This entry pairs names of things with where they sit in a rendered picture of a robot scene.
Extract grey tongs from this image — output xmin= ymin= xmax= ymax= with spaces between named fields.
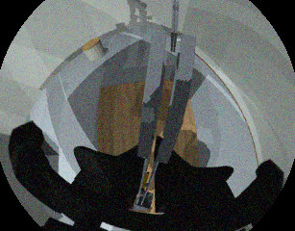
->
xmin=135 ymin=0 xmax=196 ymax=211

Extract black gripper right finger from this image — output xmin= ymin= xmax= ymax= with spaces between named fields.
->
xmin=155 ymin=150 xmax=234 ymax=213

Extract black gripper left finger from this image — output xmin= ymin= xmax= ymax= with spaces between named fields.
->
xmin=74 ymin=143 xmax=146 ymax=209

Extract light wooden board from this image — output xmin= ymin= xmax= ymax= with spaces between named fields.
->
xmin=97 ymin=80 xmax=200 ymax=215

